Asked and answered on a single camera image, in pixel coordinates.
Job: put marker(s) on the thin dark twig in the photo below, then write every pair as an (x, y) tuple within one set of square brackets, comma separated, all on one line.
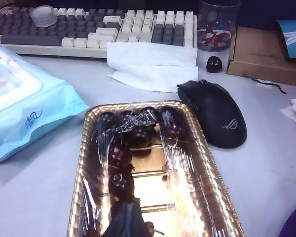
[(264, 82)]

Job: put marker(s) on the clear plastic cup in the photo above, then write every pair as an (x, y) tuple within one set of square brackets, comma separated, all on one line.
[(215, 27)]

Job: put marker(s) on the white bottle cap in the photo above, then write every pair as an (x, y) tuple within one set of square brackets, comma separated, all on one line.
[(43, 16)]

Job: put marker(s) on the white folded tissue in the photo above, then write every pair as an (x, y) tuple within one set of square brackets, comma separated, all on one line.
[(153, 66)]

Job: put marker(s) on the sky blue wet wipes packet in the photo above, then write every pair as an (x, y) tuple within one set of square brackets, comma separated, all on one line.
[(39, 98)]

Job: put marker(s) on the brown cardboard box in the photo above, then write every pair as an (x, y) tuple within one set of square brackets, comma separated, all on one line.
[(256, 51)]

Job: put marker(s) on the grey and cream keyboard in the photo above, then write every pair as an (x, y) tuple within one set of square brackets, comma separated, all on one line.
[(93, 27)]

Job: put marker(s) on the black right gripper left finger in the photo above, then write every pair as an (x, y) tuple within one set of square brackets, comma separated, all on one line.
[(119, 222)]

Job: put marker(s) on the black computer mouse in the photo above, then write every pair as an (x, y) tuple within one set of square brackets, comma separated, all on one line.
[(219, 116)]

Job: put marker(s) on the white tray with dark items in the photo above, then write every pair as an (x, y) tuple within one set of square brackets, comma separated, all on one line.
[(160, 160)]

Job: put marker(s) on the blue card with white stripes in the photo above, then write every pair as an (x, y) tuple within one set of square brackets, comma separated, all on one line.
[(294, 39)]

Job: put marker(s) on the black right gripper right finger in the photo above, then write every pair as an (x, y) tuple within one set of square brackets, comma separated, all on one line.
[(136, 219)]

